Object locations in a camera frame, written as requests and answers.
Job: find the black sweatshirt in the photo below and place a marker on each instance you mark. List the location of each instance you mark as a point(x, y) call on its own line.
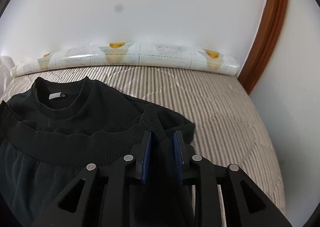
point(84, 108)

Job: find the brown wooden door frame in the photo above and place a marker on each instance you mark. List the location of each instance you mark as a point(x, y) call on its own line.
point(269, 29)

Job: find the black trousers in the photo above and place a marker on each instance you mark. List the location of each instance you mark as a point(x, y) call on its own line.
point(38, 159)

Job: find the striped beige quilt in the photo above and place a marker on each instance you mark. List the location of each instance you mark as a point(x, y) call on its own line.
point(228, 127)

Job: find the white plastic bag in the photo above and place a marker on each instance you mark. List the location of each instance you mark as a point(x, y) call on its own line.
point(6, 64)

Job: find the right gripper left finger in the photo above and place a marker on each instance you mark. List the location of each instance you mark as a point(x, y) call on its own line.
point(100, 195)

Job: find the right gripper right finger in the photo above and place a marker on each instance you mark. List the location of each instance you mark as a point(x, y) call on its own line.
point(223, 194)

